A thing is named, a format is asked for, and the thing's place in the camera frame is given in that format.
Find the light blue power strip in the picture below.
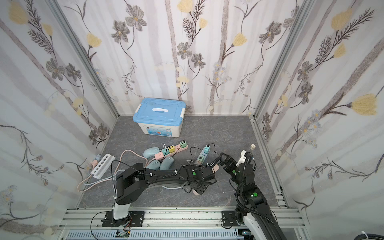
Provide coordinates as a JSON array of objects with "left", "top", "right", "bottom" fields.
[{"left": 195, "top": 145, "right": 211, "bottom": 165}]

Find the blue mouse left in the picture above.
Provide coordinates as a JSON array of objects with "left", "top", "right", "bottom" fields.
[{"left": 146, "top": 160, "right": 161, "bottom": 170}]

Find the teal charger on pink strip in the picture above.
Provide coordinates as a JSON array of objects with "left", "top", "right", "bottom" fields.
[{"left": 162, "top": 148, "right": 170, "bottom": 156}]

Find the blue lid storage box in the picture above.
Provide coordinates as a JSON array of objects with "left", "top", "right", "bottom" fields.
[{"left": 133, "top": 98, "right": 186, "bottom": 138}]

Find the white multi socket power strip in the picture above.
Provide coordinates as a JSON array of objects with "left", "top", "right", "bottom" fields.
[{"left": 91, "top": 154, "right": 116, "bottom": 180}]

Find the pink mouse front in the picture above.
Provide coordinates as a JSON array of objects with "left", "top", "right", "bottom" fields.
[{"left": 192, "top": 189, "right": 202, "bottom": 196}]

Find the blue mouse right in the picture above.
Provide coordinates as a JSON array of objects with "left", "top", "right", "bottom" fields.
[{"left": 160, "top": 156, "right": 175, "bottom": 170}]

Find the blue mouse near strip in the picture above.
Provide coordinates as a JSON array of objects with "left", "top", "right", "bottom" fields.
[{"left": 143, "top": 147, "right": 160, "bottom": 159}]

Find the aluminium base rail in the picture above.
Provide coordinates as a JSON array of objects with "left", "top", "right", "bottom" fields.
[{"left": 59, "top": 207, "right": 311, "bottom": 240}]

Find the black charging cable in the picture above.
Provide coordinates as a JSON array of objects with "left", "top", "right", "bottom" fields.
[{"left": 208, "top": 142, "right": 223, "bottom": 160}]

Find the teal charger on blue strip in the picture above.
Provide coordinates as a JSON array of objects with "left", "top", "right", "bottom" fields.
[{"left": 203, "top": 145, "right": 210, "bottom": 155}]

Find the pink power strip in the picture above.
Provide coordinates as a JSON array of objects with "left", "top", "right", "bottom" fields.
[{"left": 154, "top": 141, "right": 188, "bottom": 161}]

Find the green charger on pink strip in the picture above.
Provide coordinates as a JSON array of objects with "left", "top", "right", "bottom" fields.
[{"left": 180, "top": 141, "right": 188, "bottom": 149}]

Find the yellow charger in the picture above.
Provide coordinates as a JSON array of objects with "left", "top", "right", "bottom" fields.
[{"left": 168, "top": 145, "right": 176, "bottom": 153}]

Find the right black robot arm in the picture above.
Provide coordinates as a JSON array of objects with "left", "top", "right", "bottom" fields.
[{"left": 219, "top": 151, "right": 287, "bottom": 240}]

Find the black cable to pink mouse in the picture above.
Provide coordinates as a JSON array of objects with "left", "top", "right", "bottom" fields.
[{"left": 187, "top": 146, "right": 202, "bottom": 165}]

